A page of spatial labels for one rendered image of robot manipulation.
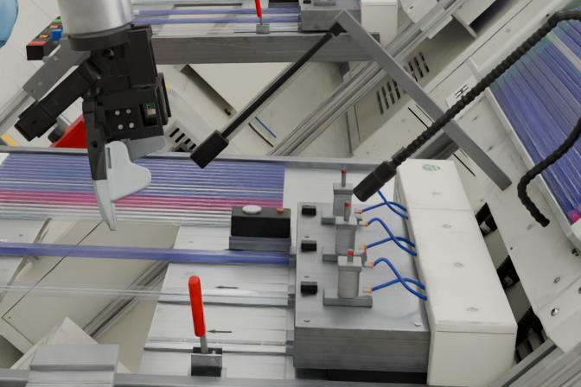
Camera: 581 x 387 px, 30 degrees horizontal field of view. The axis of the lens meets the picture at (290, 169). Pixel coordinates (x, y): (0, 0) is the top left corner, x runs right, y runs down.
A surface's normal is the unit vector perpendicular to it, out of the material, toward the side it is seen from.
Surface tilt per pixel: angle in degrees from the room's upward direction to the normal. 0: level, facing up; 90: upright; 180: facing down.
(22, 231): 44
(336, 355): 90
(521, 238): 90
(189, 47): 90
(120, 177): 71
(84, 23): 99
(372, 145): 90
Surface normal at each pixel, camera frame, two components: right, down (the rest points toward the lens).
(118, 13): 0.70, 0.14
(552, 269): -0.70, -0.68
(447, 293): 0.04, -0.94
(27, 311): -0.01, 0.33
